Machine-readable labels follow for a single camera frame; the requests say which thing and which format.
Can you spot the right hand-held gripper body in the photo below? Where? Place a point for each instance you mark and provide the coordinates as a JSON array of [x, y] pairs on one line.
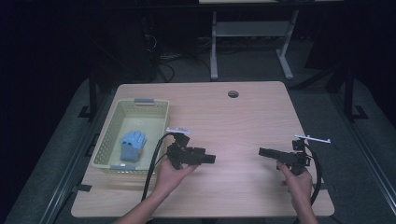
[[294, 159]]

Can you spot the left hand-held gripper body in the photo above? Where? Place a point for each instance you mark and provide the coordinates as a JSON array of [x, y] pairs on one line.
[[182, 155]]

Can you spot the pale yellow plastic basket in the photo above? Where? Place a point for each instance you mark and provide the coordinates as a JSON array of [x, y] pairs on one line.
[[155, 124]]

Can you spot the blue glove with white dots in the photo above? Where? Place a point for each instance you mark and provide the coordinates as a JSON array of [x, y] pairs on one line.
[[135, 140]]

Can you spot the person's left hand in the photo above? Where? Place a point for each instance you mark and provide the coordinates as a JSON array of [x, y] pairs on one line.
[[169, 179]]

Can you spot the person's right hand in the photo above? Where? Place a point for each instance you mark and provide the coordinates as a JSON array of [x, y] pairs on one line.
[[300, 186]]

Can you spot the black metal stand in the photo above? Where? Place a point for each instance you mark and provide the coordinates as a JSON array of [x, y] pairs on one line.
[[92, 93], [349, 93]]

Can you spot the white metal rack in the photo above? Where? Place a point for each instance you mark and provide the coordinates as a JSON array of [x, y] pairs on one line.
[[252, 28]]

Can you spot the aluminium frame rail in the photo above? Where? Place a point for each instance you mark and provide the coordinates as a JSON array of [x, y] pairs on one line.
[[71, 161], [364, 149]]

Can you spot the black table bracket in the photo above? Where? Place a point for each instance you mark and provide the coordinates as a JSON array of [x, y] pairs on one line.
[[81, 188]]

